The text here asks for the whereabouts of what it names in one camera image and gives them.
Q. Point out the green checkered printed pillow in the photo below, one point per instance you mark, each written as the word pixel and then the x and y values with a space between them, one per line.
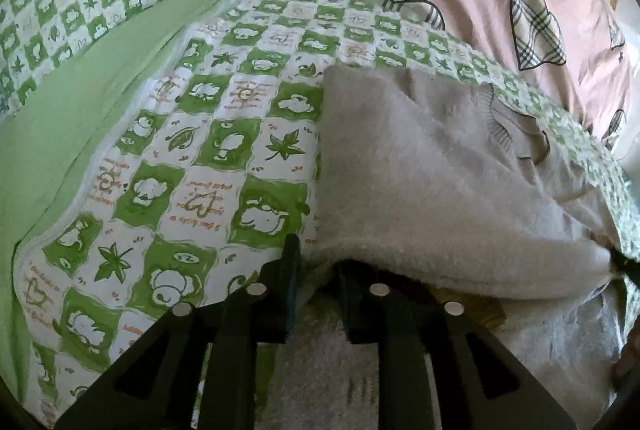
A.
pixel 85 5

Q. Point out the grey knit sweater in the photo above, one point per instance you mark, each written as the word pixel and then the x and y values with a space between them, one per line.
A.
pixel 425 185

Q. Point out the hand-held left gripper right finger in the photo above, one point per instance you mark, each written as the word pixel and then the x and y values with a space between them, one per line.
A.
pixel 357 310

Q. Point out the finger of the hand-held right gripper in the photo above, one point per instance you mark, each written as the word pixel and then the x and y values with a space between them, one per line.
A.
pixel 624 262

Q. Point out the green checkered printed quilt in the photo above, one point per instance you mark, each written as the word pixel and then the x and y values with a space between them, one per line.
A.
pixel 200 150

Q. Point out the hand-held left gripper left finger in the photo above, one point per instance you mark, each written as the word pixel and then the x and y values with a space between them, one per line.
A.
pixel 293 282

